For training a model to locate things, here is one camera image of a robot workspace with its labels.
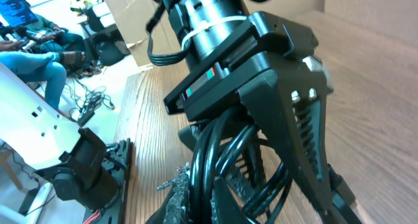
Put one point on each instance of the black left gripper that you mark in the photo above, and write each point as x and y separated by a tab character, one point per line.
287	100

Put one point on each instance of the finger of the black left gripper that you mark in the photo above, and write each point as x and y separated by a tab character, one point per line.
204	140

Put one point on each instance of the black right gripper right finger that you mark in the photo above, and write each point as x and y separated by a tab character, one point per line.
225	210

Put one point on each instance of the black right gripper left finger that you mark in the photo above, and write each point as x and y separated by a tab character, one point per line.
176	206

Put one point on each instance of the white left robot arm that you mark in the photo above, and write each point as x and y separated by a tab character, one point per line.
71	157

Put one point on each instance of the black backpack on floor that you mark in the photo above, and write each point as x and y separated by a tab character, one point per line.
111	48

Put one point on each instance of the cardboard box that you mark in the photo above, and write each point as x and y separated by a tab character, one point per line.
131	17

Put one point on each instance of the seated person in teal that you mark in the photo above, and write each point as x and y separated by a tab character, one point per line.
48	67

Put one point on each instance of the computer monitor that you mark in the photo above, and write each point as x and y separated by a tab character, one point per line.
16	13

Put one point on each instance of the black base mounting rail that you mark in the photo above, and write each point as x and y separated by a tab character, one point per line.
113	186

